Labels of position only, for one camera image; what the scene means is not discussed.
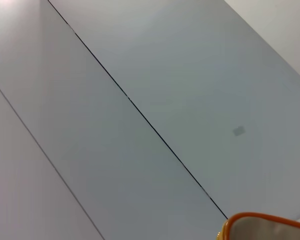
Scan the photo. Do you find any beige food bag orange trim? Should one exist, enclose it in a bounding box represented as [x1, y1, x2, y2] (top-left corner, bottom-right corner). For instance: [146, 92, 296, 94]
[215, 212, 300, 240]

